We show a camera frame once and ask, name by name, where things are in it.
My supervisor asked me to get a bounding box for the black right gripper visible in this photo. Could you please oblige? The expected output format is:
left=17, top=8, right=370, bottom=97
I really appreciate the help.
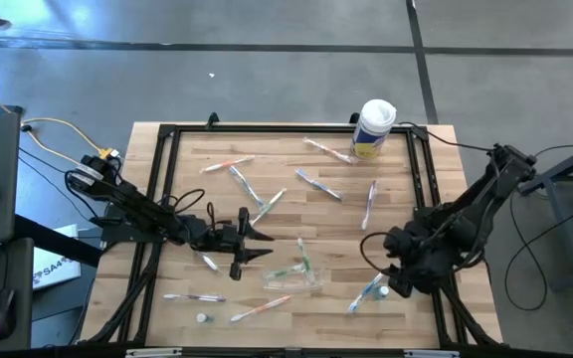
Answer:
left=383, top=221, right=447, bottom=299

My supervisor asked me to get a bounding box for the black computer mouse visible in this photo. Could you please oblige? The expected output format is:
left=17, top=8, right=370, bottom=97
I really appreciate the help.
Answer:
left=0, top=286, right=18, bottom=342

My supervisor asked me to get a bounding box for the white label strip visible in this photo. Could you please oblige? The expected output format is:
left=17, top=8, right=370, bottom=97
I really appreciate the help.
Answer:
left=125, top=347, right=183, bottom=358
left=404, top=349, right=461, bottom=358

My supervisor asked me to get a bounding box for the wipes canister with white lid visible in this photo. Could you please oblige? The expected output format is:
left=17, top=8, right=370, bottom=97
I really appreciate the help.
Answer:
left=349, top=97, right=398, bottom=161

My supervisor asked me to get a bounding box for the blue toothbrush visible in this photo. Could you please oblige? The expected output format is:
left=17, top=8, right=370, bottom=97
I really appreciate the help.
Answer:
left=294, top=168, right=345, bottom=202
left=347, top=271, right=385, bottom=314
left=228, top=165, right=267, bottom=209

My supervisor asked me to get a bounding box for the white printed box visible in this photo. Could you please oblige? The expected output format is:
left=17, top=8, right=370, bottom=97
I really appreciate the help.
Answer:
left=31, top=223, right=83, bottom=291

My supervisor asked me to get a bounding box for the black diagonal beam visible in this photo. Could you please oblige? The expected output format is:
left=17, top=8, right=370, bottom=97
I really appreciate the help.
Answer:
left=13, top=213, right=104, bottom=269

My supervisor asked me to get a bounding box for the clear acrylic organizer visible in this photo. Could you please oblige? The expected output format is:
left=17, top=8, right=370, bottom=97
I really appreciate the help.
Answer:
left=261, top=267, right=325, bottom=293

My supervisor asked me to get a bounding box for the black desk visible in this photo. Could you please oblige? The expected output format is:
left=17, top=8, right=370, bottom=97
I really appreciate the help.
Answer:
left=0, top=102, right=37, bottom=352

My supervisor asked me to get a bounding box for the orange toothbrush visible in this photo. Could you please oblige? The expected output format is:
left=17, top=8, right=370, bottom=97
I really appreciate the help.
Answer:
left=199, top=155, right=257, bottom=175
left=230, top=294, right=294, bottom=323
left=301, top=136, right=359, bottom=166

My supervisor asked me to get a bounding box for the purple toothbrush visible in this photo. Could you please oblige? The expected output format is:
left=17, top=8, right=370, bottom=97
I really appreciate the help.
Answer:
left=162, top=292, right=228, bottom=303
left=199, top=252, right=221, bottom=272
left=360, top=179, right=379, bottom=232

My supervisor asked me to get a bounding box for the black cable to right arm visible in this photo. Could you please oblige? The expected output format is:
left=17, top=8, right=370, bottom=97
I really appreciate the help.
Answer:
left=396, top=120, right=497, bottom=153

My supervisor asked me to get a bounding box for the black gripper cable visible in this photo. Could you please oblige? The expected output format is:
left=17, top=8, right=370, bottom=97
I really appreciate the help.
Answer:
left=359, top=231, right=400, bottom=277
left=171, top=187, right=218, bottom=235

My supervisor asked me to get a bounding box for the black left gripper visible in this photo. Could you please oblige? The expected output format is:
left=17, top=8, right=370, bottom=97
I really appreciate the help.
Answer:
left=184, top=206, right=276, bottom=282

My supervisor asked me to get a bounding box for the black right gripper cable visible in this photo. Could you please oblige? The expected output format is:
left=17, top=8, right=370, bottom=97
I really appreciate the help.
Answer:
left=359, top=231, right=400, bottom=277

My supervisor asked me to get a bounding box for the grey side table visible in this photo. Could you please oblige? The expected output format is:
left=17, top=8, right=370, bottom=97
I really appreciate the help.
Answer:
left=517, top=136, right=573, bottom=294

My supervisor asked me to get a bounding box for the black extrusion table frame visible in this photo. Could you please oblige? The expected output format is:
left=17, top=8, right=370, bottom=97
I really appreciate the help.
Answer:
left=80, top=122, right=504, bottom=349

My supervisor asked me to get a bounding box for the yellow extension cable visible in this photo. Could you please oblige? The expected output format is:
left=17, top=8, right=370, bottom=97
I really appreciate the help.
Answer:
left=0, top=82, right=121, bottom=165

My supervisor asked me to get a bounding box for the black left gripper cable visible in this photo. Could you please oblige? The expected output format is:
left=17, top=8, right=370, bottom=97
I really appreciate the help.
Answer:
left=171, top=187, right=218, bottom=235

